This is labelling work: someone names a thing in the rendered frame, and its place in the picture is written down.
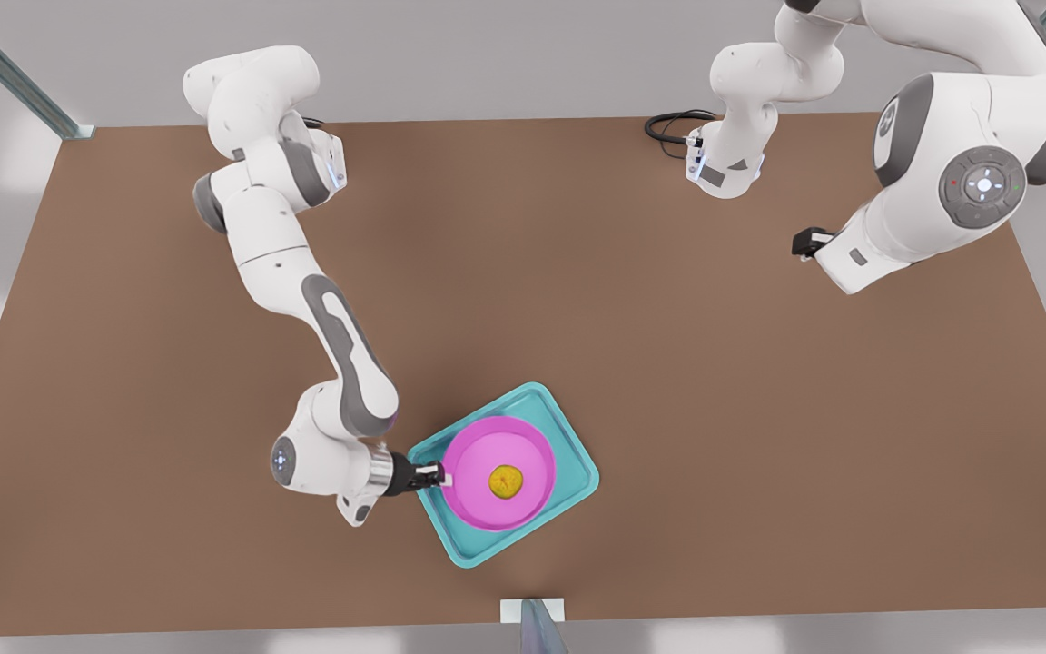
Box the pink plate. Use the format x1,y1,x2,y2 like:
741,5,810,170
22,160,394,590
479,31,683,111
442,417,558,532

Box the teal tray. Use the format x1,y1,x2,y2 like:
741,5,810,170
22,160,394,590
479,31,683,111
407,381,600,570

